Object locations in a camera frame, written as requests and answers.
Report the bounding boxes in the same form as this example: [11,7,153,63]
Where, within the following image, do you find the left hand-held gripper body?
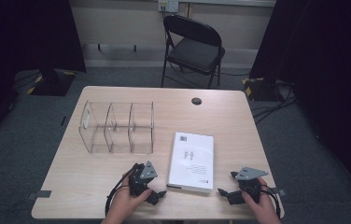
[129,161,159,198]

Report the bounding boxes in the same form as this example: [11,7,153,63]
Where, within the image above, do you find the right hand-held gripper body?
[234,166,270,203]

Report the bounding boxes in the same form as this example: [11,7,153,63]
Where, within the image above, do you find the white book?
[167,132,215,194]

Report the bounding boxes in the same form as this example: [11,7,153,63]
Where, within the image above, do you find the person's left hand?
[102,176,153,224]

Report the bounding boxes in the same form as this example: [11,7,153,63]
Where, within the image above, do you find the person's right hand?
[242,176,282,224]

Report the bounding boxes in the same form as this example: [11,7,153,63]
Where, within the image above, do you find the grey tape strip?
[271,187,288,198]
[28,189,52,201]

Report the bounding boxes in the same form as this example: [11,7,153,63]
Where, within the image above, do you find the clear acrylic divided organizer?
[78,100,155,156]

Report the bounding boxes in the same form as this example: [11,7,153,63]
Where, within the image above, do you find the black stand base striped tape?
[242,77,280,102]
[26,68,77,97]

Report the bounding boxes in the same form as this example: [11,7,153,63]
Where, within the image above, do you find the black folding chair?
[161,14,227,90]

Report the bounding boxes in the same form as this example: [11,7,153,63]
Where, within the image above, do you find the black curtain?
[249,0,351,206]
[0,0,87,147]

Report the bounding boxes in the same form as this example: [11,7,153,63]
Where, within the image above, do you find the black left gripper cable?
[105,166,137,217]

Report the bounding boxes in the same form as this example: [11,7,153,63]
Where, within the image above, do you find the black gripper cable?
[105,166,137,217]
[260,184,283,218]

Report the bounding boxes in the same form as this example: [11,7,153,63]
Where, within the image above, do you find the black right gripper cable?
[260,184,283,218]

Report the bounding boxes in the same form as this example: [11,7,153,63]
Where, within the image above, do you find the black floor cables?
[251,79,299,125]

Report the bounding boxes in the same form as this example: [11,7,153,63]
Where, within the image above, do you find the white wall socket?
[158,0,179,13]

